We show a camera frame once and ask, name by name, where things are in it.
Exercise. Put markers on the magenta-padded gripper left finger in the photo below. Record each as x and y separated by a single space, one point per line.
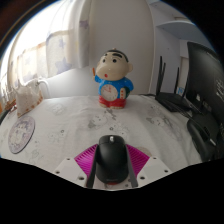
85 159

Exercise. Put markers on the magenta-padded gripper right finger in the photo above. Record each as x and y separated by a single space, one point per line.
138 159

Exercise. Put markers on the black computer mouse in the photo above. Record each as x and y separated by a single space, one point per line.
111 160

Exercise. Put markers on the round printed mouse pad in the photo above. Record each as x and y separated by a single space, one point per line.
21 134

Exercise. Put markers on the white printed tablecloth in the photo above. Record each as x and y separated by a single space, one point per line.
66 123

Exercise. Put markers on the black router with antennas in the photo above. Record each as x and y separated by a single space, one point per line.
173 100

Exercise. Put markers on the cartoon boy figurine clock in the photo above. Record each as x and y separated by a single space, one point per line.
113 80

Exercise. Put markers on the large white conch shell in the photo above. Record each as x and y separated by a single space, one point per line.
28 98

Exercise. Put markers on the wooden model sailing ship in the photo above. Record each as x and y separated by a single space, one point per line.
7 103

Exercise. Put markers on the black computer monitor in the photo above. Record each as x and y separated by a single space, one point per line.
211 93

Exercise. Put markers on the white star-print curtain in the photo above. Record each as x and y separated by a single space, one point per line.
50 46

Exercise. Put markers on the white wall shelf unit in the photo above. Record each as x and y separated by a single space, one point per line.
181 28

